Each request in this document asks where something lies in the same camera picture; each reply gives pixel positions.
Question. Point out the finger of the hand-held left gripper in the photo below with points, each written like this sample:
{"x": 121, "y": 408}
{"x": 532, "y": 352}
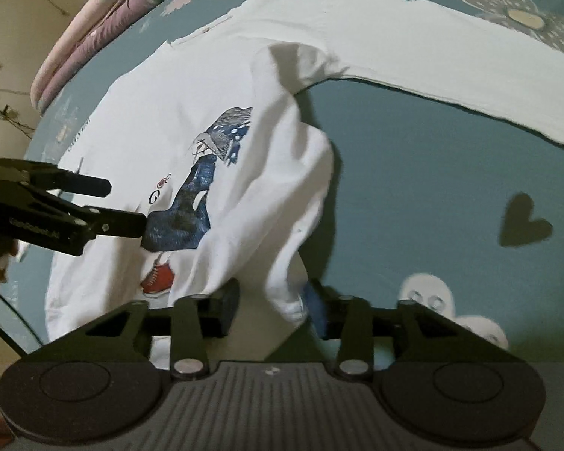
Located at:
{"x": 120, "y": 224}
{"x": 75, "y": 182}

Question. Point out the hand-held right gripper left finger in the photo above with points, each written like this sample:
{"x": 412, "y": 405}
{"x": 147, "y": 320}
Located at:
{"x": 188, "y": 333}

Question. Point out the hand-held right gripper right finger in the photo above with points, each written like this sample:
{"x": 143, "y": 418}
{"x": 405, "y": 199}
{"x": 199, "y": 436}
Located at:
{"x": 355, "y": 333}

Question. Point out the white printed shirt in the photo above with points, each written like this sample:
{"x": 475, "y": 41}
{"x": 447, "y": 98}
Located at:
{"x": 169, "y": 103}

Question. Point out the purple floral quilt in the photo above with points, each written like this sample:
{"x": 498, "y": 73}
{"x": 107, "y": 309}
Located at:
{"x": 117, "y": 23}

